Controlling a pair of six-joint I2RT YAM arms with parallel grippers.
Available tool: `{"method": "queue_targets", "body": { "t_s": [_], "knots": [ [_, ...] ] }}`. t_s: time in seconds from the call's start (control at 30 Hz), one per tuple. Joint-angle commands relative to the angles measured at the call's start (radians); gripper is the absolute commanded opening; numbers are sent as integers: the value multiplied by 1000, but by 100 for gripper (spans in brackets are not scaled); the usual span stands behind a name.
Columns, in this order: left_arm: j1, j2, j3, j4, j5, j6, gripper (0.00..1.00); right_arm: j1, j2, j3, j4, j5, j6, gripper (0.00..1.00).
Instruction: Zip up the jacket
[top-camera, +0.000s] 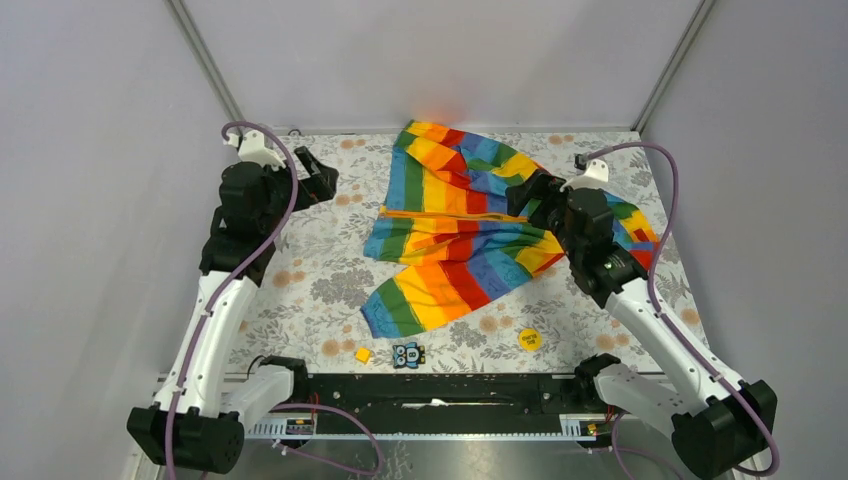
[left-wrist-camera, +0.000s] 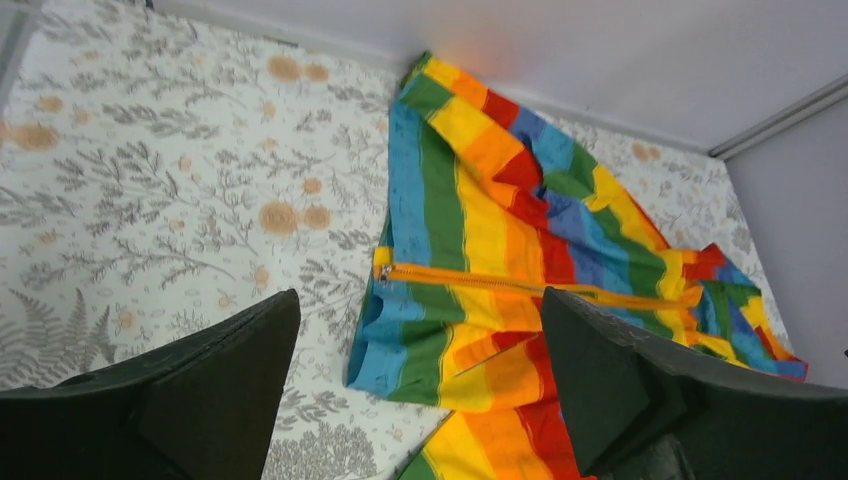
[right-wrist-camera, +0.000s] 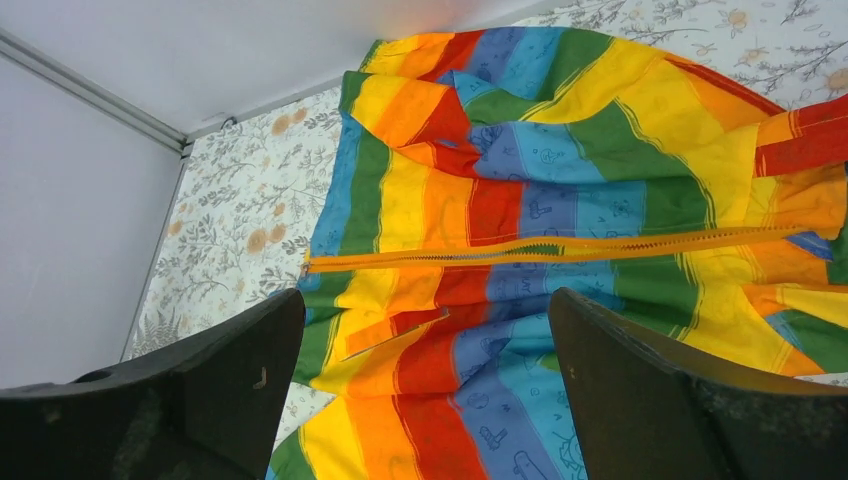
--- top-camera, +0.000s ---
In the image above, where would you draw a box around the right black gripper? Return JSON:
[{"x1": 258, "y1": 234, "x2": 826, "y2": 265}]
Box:
[{"x1": 504, "y1": 169, "x2": 582, "y2": 261}]

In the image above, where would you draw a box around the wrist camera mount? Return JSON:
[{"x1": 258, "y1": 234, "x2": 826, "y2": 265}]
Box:
[
  {"x1": 224, "y1": 130, "x2": 285, "y2": 169},
  {"x1": 560, "y1": 154, "x2": 610, "y2": 192}
]

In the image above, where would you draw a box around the yellow round disc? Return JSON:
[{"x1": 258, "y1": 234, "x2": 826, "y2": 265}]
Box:
[{"x1": 518, "y1": 328, "x2": 543, "y2": 352}]

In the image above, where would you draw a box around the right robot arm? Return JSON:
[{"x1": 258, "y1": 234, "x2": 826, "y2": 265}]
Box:
[{"x1": 506, "y1": 172, "x2": 777, "y2": 479}]

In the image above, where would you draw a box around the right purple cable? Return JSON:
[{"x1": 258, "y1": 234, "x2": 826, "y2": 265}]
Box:
[{"x1": 582, "y1": 140, "x2": 782, "y2": 478}]

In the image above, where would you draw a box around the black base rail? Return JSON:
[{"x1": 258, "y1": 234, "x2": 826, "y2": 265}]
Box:
[{"x1": 288, "y1": 373, "x2": 608, "y2": 437}]

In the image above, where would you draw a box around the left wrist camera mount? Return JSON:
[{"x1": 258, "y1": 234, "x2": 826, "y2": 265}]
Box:
[{"x1": 224, "y1": 130, "x2": 285, "y2": 169}]

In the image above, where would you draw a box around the rainbow striped jacket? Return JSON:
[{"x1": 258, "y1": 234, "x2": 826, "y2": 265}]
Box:
[{"x1": 360, "y1": 119, "x2": 662, "y2": 340}]

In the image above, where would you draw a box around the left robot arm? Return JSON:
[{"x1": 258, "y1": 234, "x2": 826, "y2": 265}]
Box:
[{"x1": 127, "y1": 146, "x2": 339, "y2": 475}]

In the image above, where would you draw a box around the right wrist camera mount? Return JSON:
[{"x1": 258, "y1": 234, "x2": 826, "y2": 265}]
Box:
[{"x1": 560, "y1": 154, "x2": 610, "y2": 192}]

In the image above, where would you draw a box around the blue owl toy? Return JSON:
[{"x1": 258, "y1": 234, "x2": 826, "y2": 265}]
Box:
[{"x1": 392, "y1": 342, "x2": 426, "y2": 369}]

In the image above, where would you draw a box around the floral patterned table mat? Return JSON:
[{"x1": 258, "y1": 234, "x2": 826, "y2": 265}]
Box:
[{"x1": 227, "y1": 133, "x2": 658, "y2": 374}]

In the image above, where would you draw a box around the small yellow cube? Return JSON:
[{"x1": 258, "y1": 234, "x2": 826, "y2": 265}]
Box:
[{"x1": 354, "y1": 348, "x2": 373, "y2": 364}]

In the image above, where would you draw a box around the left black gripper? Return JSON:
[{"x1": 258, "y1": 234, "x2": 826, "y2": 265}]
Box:
[{"x1": 259, "y1": 146, "x2": 337, "y2": 232}]

